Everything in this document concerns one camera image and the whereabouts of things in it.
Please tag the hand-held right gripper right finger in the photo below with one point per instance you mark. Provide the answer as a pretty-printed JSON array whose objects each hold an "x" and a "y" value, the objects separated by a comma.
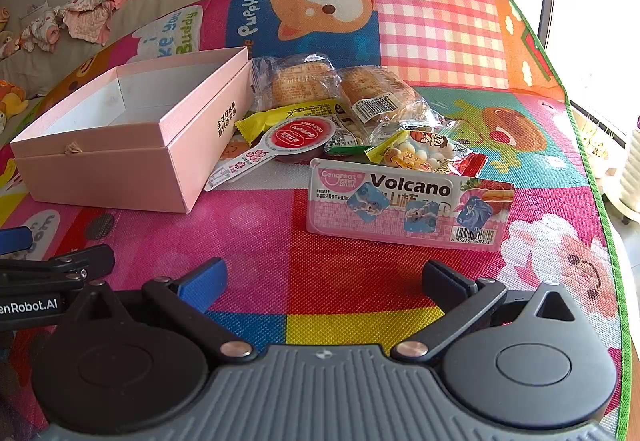
[{"x": 440, "y": 286}]

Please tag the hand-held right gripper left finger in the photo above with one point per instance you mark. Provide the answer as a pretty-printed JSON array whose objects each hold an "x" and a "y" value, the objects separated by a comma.
[{"x": 205, "y": 283}]

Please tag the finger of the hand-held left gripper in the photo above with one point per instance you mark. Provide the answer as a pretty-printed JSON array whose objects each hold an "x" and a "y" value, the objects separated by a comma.
[
  {"x": 12, "y": 239},
  {"x": 75, "y": 262}
]

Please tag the pink biscuit stick packet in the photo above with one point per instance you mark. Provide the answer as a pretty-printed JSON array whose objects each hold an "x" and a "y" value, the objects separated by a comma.
[{"x": 390, "y": 216}]

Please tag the pink cardboard box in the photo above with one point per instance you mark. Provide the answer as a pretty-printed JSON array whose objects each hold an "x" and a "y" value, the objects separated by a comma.
[{"x": 100, "y": 171}]

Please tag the clear ball candy packet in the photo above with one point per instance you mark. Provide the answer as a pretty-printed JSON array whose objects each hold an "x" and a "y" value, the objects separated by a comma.
[{"x": 425, "y": 153}]

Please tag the small white candy wrapper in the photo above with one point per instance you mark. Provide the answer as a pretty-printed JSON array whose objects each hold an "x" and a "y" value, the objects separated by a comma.
[{"x": 300, "y": 137}]

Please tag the yellow puffed grain bar packet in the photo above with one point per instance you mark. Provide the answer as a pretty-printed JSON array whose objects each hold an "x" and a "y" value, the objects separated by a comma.
[{"x": 295, "y": 113}]

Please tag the clear bread packet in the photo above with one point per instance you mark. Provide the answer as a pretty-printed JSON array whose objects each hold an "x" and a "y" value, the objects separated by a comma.
[
  {"x": 375, "y": 93},
  {"x": 295, "y": 83}
]

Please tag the colourful cartoon play mat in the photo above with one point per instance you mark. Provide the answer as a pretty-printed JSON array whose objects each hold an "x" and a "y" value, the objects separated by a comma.
[{"x": 350, "y": 276}]

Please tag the orange plush toy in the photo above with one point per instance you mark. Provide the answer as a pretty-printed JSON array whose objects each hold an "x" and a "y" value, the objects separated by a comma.
[{"x": 12, "y": 101}]

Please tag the white ribbed container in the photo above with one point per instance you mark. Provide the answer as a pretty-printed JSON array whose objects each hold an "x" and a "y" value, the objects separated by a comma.
[{"x": 631, "y": 171}]

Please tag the pile of pink baby clothes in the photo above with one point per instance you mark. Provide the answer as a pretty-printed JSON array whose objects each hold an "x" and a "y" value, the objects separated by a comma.
[{"x": 85, "y": 16}]

